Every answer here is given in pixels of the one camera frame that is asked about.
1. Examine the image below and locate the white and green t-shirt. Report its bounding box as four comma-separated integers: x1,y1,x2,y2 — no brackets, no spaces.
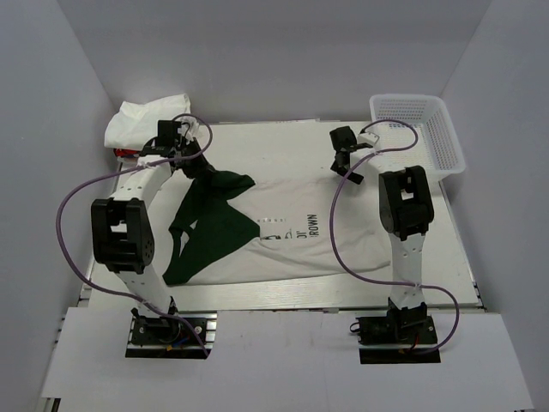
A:
163,171,390,287

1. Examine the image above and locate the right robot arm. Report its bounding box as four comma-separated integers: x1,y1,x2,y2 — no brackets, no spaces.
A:
329,126,434,342

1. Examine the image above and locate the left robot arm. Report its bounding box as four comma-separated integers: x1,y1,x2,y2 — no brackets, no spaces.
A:
91,113,214,342

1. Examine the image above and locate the crumpled white t-shirt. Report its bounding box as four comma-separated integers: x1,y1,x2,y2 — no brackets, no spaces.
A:
104,94,191,151

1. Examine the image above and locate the white plastic basket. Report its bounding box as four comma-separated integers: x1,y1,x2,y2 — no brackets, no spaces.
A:
367,94,466,180

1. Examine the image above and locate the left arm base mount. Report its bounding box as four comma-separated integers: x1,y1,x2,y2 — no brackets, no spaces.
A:
125,308,217,360

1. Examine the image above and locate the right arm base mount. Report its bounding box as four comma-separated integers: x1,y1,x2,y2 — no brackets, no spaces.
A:
349,304,441,365

